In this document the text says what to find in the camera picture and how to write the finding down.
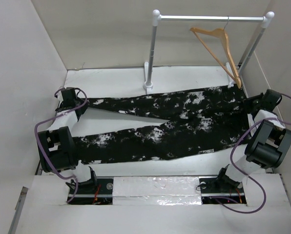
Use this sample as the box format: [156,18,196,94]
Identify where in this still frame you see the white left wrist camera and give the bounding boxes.
[54,87,65,101]

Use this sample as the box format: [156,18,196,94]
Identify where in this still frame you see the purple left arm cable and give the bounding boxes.
[34,88,89,204]

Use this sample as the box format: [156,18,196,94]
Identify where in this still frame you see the silver tape strip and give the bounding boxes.
[112,176,202,206]

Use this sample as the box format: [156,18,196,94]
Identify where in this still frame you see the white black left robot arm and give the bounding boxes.
[34,87,98,193]

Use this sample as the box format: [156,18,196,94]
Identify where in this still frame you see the white silver clothes rack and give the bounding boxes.
[143,9,275,95]

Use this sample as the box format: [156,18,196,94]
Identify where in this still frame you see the wooden clothes hanger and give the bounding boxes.
[190,26,242,89]

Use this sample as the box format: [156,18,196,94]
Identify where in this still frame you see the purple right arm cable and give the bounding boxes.
[217,93,291,215]

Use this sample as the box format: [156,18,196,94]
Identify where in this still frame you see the black white patterned trousers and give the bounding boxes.
[73,85,249,164]

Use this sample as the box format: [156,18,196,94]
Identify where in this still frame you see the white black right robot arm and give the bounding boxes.
[215,89,291,192]

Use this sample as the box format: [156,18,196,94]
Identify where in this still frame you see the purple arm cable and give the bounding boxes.
[34,88,89,204]
[217,93,291,215]

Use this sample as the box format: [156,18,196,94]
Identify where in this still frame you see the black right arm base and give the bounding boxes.
[196,167,247,204]

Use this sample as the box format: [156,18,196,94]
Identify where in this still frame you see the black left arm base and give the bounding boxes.
[66,168,114,205]

